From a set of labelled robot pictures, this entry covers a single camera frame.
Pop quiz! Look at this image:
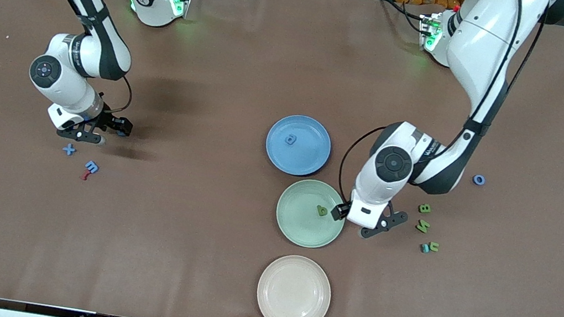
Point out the green round plate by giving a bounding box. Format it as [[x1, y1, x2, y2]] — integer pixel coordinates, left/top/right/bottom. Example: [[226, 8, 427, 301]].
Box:
[[272, 175, 351, 253]]

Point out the blue round plate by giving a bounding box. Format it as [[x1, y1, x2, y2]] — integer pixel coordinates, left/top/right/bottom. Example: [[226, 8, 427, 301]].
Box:
[[262, 111, 336, 180]]

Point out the beige round plate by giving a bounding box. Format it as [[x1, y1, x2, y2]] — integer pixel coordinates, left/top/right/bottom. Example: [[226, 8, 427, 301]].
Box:
[[253, 250, 337, 317]]

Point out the brown paper table cover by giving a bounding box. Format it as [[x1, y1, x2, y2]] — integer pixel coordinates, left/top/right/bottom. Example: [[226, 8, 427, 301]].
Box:
[[0, 0, 564, 317]]

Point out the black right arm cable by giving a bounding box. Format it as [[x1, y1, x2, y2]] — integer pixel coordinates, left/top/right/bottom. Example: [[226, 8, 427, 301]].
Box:
[[17, 0, 147, 115]]

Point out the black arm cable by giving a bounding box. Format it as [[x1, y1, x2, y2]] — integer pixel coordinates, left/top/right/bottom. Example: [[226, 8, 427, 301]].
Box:
[[17, 0, 147, 115], [334, 0, 551, 230]]

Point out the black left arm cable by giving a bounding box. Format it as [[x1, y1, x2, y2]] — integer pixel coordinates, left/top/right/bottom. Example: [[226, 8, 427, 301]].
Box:
[[334, 0, 551, 230]]

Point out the black base cable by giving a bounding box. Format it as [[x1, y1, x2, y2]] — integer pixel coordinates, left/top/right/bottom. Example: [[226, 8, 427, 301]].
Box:
[[374, 0, 430, 35]]

